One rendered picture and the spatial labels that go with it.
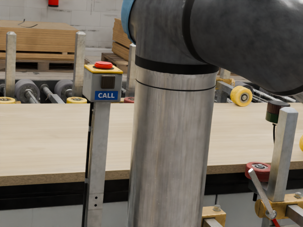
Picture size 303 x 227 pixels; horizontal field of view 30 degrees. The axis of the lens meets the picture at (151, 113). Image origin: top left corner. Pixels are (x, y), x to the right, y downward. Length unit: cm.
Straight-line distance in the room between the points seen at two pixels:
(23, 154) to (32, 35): 566
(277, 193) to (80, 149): 58
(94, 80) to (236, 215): 77
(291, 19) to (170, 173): 26
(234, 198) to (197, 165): 99
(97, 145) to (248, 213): 69
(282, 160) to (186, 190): 76
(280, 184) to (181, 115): 84
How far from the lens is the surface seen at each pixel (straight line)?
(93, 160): 129
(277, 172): 153
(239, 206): 179
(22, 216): 155
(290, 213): 157
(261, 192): 146
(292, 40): 66
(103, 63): 124
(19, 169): 153
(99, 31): 879
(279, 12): 66
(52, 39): 731
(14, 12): 849
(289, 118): 149
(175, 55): 72
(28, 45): 726
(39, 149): 168
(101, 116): 126
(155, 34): 72
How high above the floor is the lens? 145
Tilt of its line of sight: 15 degrees down
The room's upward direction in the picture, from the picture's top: 6 degrees clockwise
